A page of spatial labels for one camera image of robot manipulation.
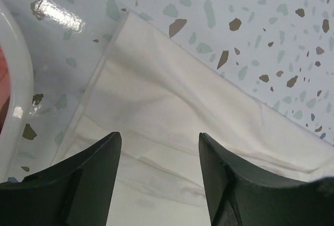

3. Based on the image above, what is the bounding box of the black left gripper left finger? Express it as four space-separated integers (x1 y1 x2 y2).
1 132 122 225

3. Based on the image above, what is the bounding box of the pink crumpled t-shirt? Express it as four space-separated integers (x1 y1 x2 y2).
0 49 10 131

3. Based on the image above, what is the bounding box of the white t-shirt red print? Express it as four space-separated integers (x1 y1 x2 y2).
54 12 333 225

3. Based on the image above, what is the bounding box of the white plastic laundry basket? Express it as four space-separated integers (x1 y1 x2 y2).
1 1 33 182

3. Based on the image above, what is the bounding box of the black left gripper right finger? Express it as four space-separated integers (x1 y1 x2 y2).
198 133 333 225

